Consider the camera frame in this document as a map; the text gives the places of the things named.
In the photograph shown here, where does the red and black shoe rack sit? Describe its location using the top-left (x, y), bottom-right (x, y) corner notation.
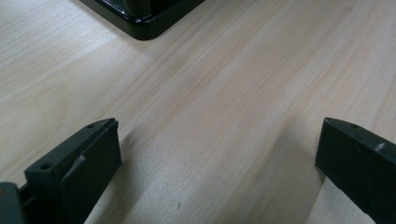
top-left (78, 0), bottom-right (206, 42)

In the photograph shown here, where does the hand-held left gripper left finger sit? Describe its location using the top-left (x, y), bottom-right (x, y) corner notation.
top-left (23, 118), bottom-right (123, 224)

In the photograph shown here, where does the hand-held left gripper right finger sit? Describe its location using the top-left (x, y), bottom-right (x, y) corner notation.
top-left (314, 117), bottom-right (396, 224)

